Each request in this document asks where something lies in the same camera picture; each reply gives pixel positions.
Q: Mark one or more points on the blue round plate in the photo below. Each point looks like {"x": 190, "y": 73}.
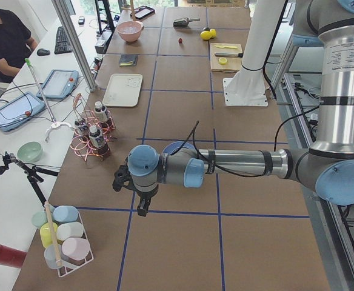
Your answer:
{"x": 174, "y": 146}

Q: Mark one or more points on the aluminium frame post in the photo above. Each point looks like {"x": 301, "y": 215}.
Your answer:
{"x": 66, "y": 21}

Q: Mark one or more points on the black computer mouse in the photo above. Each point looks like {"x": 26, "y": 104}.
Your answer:
{"x": 43, "y": 52}

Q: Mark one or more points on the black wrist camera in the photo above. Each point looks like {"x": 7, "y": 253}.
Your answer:
{"x": 123, "y": 179}

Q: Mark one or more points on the far blue teach pendant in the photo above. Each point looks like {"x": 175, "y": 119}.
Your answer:
{"x": 60, "y": 83}

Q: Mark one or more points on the yellow lemon back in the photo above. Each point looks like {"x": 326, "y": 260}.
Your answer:
{"x": 212, "y": 32}

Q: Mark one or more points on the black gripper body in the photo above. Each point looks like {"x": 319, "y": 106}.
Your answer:
{"x": 145, "y": 197}

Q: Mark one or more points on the white cup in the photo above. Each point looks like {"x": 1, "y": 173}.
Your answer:
{"x": 69, "y": 230}

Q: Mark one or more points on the red cylinder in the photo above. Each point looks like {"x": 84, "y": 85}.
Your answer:
{"x": 11, "y": 257}

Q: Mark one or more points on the black phone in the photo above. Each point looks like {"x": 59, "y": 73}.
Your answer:
{"x": 81, "y": 20}

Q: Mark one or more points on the yellow lemon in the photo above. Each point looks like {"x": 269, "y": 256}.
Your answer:
{"x": 212, "y": 32}
{"x": 206, "y": 35}

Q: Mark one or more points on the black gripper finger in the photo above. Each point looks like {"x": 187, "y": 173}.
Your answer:
{"x": 143, "y": 207}

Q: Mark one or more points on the pink bowl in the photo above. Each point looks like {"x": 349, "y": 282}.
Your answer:
{"x": 130, "y": 31}

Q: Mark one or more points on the pink cup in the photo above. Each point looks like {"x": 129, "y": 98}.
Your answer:
{"x": 76, "y": 248}

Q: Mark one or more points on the white stand with pole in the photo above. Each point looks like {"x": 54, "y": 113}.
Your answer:
{"x": 55, "y": 124}

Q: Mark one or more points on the wooden basket handle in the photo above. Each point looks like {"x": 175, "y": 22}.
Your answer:
{"x": 53, "y": 235}

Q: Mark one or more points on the copper wire bottle rack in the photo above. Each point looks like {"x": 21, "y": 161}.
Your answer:
{"x": 81, "y": 148}

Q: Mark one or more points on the white wire cup basket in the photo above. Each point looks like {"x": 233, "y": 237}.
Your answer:
{"x": 70, "y": 265}

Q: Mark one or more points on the drink bottle back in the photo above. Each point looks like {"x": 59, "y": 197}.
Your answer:
{"x": 102, "y": 114}

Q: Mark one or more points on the near blue teach pendant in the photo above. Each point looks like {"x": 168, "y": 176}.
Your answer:
{"x": 20, "y": 110}

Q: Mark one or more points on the yellow cup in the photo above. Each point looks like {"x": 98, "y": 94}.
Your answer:
{"x": 45, "y": 235}

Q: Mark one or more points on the black keyboard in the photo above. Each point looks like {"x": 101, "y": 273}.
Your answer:
{"x": 62, "y": 43}

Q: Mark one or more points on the drink bottle front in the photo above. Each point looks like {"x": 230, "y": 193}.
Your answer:
{"x": 97, "y": 140}

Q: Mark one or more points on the drink bottle left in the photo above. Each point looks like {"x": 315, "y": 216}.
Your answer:
{"x": 82, "y": 129}

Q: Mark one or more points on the green cup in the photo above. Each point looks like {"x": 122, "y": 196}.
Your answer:
{"x": 39, "y": 219}

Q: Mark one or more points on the lemon half slice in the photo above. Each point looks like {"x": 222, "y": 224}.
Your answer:
{"x": 222, "y": 61}

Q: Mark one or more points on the blue teach pendant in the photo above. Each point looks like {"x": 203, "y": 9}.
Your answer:
{"x": 20, "y": 110}
{"x": 60, "y": 83}

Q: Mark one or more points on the green bowl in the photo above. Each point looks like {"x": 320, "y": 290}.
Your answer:
{"x": 30, "y": 152}

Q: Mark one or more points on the light blue lower cup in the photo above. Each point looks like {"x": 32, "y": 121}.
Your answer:
{"x": 50, "y": 257}

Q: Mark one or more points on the steel black-tipped knife handle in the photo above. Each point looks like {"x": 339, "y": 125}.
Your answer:
{"x": 229, "y": 55}

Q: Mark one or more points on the yellow plastic knife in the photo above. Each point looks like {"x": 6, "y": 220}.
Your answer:
{"x": 226, "y": 47}

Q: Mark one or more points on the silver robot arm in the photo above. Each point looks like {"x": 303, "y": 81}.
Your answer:
{"x": 325, "y": 167}

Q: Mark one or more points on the metal scoop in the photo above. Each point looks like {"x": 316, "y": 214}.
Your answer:
{"x": 184, "y": 22}

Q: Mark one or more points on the cream bear tray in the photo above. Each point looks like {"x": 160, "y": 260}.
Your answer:
{"x": 123, "y": 90}

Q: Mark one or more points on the yellow lemon front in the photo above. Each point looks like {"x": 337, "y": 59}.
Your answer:
{"x": 206, "y": 35}

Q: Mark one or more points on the wooden cutting board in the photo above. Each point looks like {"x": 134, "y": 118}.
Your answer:
{"x": 233, "y": 65}

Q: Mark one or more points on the black tray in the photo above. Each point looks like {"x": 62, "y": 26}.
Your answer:
{"x": 143, "y": 11}

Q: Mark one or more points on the drink bottle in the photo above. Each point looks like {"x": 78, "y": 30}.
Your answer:
{"x": 102, "y": 114}
{"x": 97, "y": 140}
{"x": 82, "y": 129}

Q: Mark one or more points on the grey yellow folded cloth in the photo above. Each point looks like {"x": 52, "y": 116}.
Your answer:
{"x": 128, "y": 60}

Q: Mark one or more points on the person in black shirt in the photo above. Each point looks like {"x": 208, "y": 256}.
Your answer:
{"x": 16, "y": 44}

